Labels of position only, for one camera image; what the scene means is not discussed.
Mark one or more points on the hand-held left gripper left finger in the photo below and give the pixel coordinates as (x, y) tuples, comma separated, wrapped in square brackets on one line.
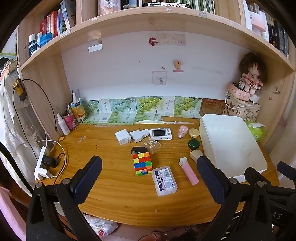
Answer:
[(85, 178)]

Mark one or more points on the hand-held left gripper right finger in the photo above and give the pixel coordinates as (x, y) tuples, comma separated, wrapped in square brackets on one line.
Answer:
[(211, 178)]

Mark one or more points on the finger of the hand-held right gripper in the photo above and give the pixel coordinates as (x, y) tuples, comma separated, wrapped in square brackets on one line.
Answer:
[(288, 171)]

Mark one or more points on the pink stick dispenser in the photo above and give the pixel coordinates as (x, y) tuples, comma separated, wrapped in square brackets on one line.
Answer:
[(189, 172)]

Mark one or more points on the beige small block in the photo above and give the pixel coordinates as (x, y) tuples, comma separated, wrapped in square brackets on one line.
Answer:
[(196, 154)]

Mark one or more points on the green small box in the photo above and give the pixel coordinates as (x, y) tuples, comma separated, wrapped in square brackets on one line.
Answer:
[(193, 144)]

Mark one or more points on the white plastic bin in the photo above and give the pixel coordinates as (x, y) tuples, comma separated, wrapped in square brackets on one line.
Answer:
[(229, 143)]

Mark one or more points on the clear box with label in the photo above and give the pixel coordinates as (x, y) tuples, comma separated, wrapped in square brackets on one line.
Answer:
[(164, 181)]

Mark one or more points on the gold round tin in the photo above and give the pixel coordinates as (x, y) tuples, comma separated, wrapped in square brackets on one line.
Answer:
[(193, 133)]

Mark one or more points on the white charger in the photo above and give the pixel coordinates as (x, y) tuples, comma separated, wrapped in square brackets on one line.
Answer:
[(123, 137)]

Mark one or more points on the black small case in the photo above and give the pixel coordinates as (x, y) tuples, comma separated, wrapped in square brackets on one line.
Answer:
[(136, 150)]

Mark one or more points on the colourful puzzle cube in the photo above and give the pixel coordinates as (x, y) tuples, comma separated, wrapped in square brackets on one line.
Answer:
[(143, 164)]

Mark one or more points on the white digital camera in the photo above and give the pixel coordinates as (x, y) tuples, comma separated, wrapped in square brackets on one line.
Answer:
[(160, 134)]

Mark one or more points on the white bottle-shaped case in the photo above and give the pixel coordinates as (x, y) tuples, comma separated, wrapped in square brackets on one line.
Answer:
[(138, 135)]

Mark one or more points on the clear sticker box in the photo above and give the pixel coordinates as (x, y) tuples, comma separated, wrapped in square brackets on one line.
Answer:
[(151, 144)]

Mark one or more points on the black plug adapter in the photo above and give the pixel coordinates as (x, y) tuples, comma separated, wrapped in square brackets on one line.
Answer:
[(49, 161)]

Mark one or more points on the white power strip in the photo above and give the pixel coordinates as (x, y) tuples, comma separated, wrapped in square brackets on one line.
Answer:
[(40, 166)]

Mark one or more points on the plastic bag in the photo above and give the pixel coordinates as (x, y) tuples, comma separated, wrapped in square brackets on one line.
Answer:
[(101, 224)]

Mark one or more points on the green tissue pack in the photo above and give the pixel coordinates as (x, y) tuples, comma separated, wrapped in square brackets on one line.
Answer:
[(256, 131)]

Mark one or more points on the white spray bottle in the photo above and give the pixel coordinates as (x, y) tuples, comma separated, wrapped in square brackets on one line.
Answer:
[(63, 125)]

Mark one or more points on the pink can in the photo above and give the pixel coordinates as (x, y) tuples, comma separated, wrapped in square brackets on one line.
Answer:
[(70, 121)]

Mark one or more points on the orange print carton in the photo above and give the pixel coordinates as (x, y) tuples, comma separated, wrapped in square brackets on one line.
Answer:
[(78, 111)]

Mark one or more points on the brown cardboard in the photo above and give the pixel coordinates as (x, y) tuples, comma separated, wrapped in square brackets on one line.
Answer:
[(211, 106)]

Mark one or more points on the letter-print fabric bag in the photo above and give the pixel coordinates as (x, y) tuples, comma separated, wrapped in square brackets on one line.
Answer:
[(238, 111)]

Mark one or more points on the grape print cardboard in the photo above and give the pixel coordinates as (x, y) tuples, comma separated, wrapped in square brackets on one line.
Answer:
[(148, 106), (118, 111)]

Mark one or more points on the pink cloth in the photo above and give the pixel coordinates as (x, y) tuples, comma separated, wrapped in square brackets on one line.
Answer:
[(11, 215)]

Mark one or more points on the white lace curtain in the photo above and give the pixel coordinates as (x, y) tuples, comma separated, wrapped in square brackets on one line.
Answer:
[(16, 129)]

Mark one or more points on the pink round box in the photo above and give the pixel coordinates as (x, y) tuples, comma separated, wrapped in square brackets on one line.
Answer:
[(238, 92)]

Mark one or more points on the brown-haired doll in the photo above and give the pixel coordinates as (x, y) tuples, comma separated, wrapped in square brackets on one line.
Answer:
[(252, 74)]

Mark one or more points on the clear hook sticker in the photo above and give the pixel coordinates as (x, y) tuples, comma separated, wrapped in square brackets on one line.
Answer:
[(159, 77)]

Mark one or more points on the white tape strip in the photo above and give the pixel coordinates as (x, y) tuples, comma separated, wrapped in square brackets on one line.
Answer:
[(95, 48)]

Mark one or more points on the row of books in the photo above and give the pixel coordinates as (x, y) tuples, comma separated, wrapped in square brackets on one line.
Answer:
[(277, 34), (203, 5), (55, 20)]

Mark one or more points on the dark bottle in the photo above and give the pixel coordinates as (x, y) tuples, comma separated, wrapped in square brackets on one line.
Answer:
[(32, 46)]

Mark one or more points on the blue jar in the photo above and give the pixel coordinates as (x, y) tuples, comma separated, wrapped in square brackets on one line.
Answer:
[(45, 39)]

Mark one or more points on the wooden shelf unit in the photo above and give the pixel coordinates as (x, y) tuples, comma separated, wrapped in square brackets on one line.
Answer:
[(138, 25)]

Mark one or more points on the cartoon wall sticker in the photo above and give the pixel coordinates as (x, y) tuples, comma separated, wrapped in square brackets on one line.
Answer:
[(178, 66)]

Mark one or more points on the red wall sticker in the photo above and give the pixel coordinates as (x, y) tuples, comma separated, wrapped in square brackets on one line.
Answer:
[(152, 41)]

